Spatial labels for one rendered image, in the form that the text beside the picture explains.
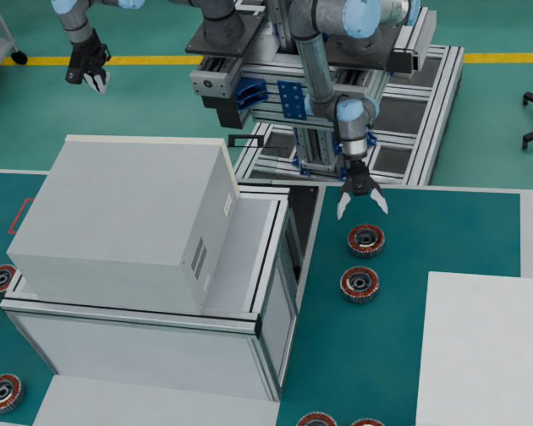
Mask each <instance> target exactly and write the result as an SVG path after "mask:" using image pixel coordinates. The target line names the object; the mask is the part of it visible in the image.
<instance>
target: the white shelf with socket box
mask: <svg viewBox="0 0 533 426"><path fill-rule="evenodd" d="M415 421H416V426H533V278H520V277H508V276H484V275H471V274H459V273H447V272H435V271H429V275H428V285H427V294H426V313H425V324H424V333H423V343H422V353H421V362H420V381H419V391H418V401H417V411H416V420H415Z"/></svg>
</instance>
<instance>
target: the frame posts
mask: <svg viewBox="0 0 533 426"><path fill-rule="evenodd" d="M282 248H283V253H284V257H285V260H286V264H287V267H288V273H289V277H290V281H291V284H292V288H293V291H294V295H295V296H296V293H297V292H296V291H297V290H298V286H297V282H296V279H295V275H294V269H293V268H296V265H297V266H298V267H299V268H302V266H303V264H302V263H304V259H303V254H302V251H301V247H300V243H299V236H298V232H297V228H296V224H295V220H294V213H293V209H292V207H291V211H290V214H289V218H288V224H287V227H286V231H285V234H284V238H283V244H282Z"/></svg>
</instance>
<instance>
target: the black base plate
mask: <svg viewBox="0 0 533 426"><path fill-rule="evenodd" d="M271 188H291V189H292V194H293V198H294V200H293V204H292V209H293V213H294V220H295V224H296V228H297V232H298V236H299V243H300V247H301V251H302V254H303V259H305V252H306V248H307V244H308V240H309V236H310V230H311V225H312V221H313V217H314V213H315V209H316V202H317V198H318V194H319V186H307V185H286V184H271ZM293 269H294V275H295V279H296V282H297V286H299V279H300V275H301V271H302V268H299V267H298V266H297V265H296V268H293Z"/></svg>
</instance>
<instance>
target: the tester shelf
mask: <svg viewBox="0 0 533 426"><path fill-rule="evenodd" d="M238 187H239V191H240V195H239V198H238V199H237V201H236V204H235V207H234V212H233V214H232V217H231V221H230V223H229V226H228V231H227V234H226V237H225V239H224V243H223V247H222V250H221V253H220V256H219V259H218V262H217V267H216V269H215V272H214V275H213V278H212V283H211V285H210V289H209V292H208V294H207V297H206V302H205V305H204V308H203V310H202V314H201V315H192V314H175V313H165V312H156V311H146V310H137V309H120V308H110V307H101V306H91V305H82V304H72V303H55V302H46V301H41V300H40V299H39V298H38V297H37V295H36V294H35V292H34V291H33V289H32V288H31V287H30V285H29V283H28V282H27V281H26V279H25V278H24V277H23V276H22V274H21V273H20V272H19V270H18V269H17V270H16V272H15V274H14V277H13V279H12V281H11V282H10V284H9V286H8V289H7V291H6V292H5V293H4V295H3V298H2V300H1V302H0V308H1V309H2V311H3V312H4V313H5V314H6V315H17V316H25V317H34V318H43V319H51V320H67V321H77V322H85V323H94V324H103V325H119V326H128V327H136V328H145V329H153V330H170V331H178V332H188V333H196V334H205V335H214V336H230V337H238V338H247V339H256V340H259V337H260V334H261V327H262V323H263V320H264V317H265V313H266V309H267V303H268V299H269V296H270V292H271V289H272V283H273V279H274V276H275V272H276V269H277V263H278V259H279V255H280V251H281V247H282V244H283V238H284V234H285V231H286V227H287V224H288V218H289V214H290V211H291V207H292V204H293V200H294V198H293V194H292V189H291V188H270V187H250V186H238Z"/></svg>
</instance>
